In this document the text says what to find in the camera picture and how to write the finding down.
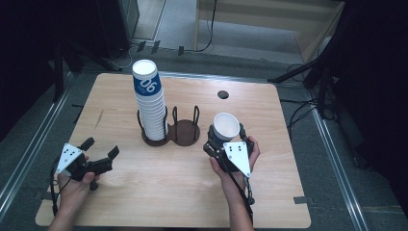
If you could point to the person's right hand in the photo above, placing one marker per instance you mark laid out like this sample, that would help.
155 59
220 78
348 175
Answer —
232 181

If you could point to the stack of white paper cups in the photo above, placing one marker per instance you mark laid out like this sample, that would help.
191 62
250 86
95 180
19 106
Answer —
152 112

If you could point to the light wooden shelf unit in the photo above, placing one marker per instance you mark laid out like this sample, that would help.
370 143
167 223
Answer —
256 14

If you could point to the dark brown cup holder rack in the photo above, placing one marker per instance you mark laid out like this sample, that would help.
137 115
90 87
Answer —
186 131

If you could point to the grey tape strip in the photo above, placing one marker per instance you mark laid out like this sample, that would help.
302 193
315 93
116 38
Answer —
43 194
303 200

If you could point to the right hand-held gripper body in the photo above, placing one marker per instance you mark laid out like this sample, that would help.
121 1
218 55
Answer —
239 157

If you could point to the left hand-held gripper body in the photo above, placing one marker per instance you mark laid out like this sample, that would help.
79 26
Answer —
69 157

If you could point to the black cabinet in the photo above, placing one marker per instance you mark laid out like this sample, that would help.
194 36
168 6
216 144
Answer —
122 22

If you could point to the black metal stand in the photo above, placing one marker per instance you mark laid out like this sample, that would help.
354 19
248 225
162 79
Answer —
324 83
58 73

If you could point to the black round table grommet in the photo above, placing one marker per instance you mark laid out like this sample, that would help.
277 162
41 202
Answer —
223 94

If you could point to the person's left hand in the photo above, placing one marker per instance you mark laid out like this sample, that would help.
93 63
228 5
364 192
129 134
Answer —
72 192

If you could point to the blue banded paper cup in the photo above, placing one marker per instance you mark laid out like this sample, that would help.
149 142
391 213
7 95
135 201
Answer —
226 126

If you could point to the metal floor rail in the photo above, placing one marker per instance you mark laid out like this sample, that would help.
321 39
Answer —
336 166
32 150

